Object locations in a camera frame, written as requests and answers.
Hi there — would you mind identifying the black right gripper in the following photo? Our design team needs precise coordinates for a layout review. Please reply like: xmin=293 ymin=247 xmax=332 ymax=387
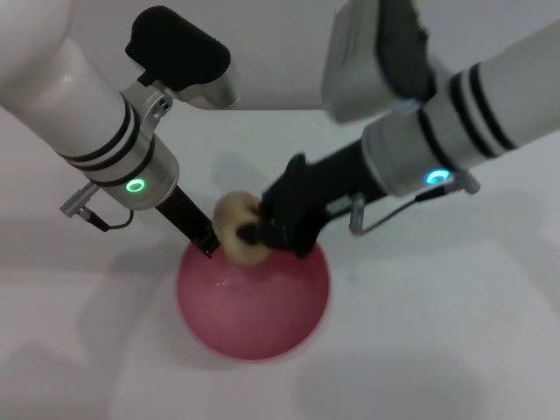
xmin=237 ymin=139 xmax=387 ymax=260

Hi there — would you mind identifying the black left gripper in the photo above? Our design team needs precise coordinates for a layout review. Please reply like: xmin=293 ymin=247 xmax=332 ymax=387
xmin=155 ymin=185 xmax=226 ymax=260

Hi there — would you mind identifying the beige egg yolk pastry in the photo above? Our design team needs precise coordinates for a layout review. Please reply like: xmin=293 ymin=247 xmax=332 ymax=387
xmin=211 ymin=190 xmax=273 ymax=266

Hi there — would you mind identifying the pink bowl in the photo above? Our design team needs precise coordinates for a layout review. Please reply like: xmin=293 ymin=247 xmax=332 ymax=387
xmin=174 ymin=238 xmax=332 ymax=362

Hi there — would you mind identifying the left wrist cable with plug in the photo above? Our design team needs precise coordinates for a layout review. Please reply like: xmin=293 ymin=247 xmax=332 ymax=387
xmin=59 ymin=182 xmax=135 ymax=233

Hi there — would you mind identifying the wrist cable with plug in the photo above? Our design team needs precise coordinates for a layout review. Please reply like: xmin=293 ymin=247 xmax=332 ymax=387
xmin=59 ymin=182 xmax=135 ymax=233
xmin=348 ymin=171 xmax=482 ymax=238

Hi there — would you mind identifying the right wrist cable with plug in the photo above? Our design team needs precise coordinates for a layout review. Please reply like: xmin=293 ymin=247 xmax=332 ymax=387
xmin=348 ymin=171 xmax=482 ymax=238

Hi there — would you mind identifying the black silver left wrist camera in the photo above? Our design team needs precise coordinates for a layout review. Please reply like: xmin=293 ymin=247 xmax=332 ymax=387
xmin=124 ymin=4 xmax=242 ymax=109

